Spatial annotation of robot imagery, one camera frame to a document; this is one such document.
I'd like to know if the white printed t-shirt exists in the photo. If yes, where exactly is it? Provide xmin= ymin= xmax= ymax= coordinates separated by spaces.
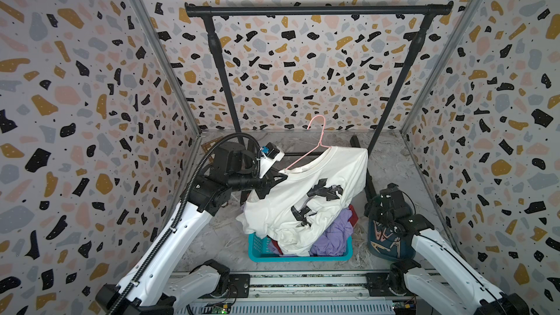
xmin=236 ymin=147 xmax=368 ymax=257

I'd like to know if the pink wire hanger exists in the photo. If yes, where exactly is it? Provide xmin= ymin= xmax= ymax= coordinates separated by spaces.
xmin=283 ymin=114 xmax=331 ymax=172

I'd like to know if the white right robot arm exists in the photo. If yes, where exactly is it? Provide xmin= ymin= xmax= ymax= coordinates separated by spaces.
xmin=365 ymin=184 xmax=529 ymax=314

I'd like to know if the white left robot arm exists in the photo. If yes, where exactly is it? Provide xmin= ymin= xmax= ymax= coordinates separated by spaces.
xmin=96 ymin=133 xmax=287 ymax=314

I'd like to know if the dark teal clothespin bin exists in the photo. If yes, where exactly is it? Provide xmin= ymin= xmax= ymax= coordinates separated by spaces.
xmin=367 ymin=204 xmax=416 ymax=262

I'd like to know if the red garment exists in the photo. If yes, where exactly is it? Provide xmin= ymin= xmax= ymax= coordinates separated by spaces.
xmin=348 ymin=204 xmax=359 ymax=227

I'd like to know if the purple garment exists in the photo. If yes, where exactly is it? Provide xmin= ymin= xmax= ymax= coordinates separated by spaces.
xmin=309 ymin=208 xmax=354 ymax=257

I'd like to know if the teal laundry basket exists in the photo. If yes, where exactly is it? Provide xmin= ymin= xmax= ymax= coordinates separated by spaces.
xmin=248 ymin=234 xmax=353 ymax=263

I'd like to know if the dark grey clothes rack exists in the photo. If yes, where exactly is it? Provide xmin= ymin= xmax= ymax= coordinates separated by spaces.
xmin=184 ymin=1 xmax=454 ymax=204

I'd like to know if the aluminium corner profile left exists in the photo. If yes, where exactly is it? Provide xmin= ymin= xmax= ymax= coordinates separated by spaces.
xmin=129 ymin=0 xmax=201 ymax=137

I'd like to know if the aluminium corner profile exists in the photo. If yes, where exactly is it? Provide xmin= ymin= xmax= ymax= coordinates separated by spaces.
xmin=129 ymin=0 xmax=201 ymax=137
xmin=400 ymin=0 xmax=484 ymax=136

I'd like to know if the aluminium corner profile right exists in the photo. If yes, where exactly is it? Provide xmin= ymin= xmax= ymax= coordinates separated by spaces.
xmin=400 ymin=0 xmax=484 ymax=136

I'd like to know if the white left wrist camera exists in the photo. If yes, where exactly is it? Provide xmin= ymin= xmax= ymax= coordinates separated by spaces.
xmin=259 ymin=142 xmax=284 ymax=179

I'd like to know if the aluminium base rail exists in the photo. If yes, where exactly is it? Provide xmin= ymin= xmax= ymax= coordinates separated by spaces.
xmin=120 ymin=270 xmax=443 ymax=315

